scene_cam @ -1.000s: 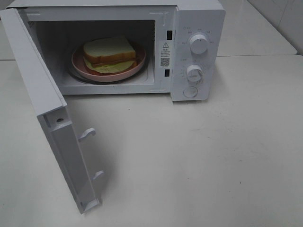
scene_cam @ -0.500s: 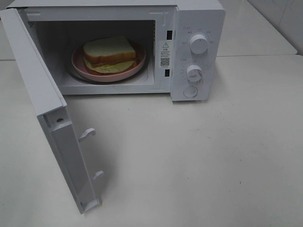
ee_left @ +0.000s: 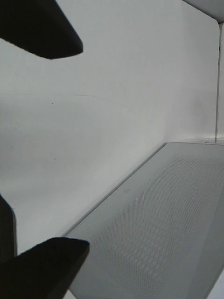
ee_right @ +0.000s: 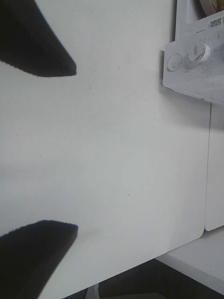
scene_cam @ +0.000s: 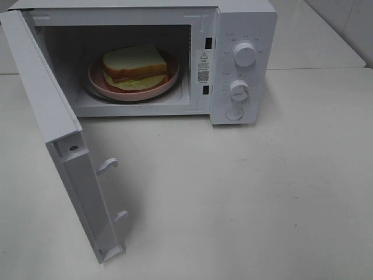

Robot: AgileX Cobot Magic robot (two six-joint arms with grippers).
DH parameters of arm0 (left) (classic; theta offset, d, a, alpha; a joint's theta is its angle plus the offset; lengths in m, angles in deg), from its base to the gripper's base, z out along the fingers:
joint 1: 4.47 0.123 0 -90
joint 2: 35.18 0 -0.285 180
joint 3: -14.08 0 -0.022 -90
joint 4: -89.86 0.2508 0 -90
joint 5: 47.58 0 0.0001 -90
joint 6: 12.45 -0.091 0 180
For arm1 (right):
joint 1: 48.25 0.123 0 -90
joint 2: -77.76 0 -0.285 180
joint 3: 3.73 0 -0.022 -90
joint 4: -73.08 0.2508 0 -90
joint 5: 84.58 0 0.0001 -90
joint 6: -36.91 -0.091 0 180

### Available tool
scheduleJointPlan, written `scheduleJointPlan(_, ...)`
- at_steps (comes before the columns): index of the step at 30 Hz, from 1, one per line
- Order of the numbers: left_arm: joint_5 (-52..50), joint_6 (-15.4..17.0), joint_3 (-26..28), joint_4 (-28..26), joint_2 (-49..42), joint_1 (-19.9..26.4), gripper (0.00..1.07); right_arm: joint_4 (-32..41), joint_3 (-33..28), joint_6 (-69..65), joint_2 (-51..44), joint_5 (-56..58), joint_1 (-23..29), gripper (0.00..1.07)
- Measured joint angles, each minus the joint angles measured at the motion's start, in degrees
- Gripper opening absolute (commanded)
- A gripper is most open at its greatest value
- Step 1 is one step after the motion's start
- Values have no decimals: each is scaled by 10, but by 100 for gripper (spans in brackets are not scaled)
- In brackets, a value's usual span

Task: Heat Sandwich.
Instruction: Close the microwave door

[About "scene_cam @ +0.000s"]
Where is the toast sandwich with lettuce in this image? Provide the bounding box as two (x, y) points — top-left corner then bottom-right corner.
(102, 45), (168, 91)

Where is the pink plate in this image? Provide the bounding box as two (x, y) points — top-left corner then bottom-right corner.
(87, 49), (184, 104)

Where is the white microwave oven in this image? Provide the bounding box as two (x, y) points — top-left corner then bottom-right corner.
(7, 1), (277, 125)

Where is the round door release button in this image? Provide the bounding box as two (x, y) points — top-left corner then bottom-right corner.
(226, 107), (244, 121)

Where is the upper white power knob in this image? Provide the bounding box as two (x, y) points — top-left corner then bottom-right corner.
(233, 41), (257, 67)

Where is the lower white timer knob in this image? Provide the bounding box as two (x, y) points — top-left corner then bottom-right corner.
(229, 80), (249, 102)

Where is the warning label with QR code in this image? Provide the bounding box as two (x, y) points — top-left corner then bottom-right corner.
(196, 50), (211, 84)

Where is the glass microwave turntable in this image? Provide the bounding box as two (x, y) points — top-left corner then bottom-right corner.
(82, 66), (189, 104)

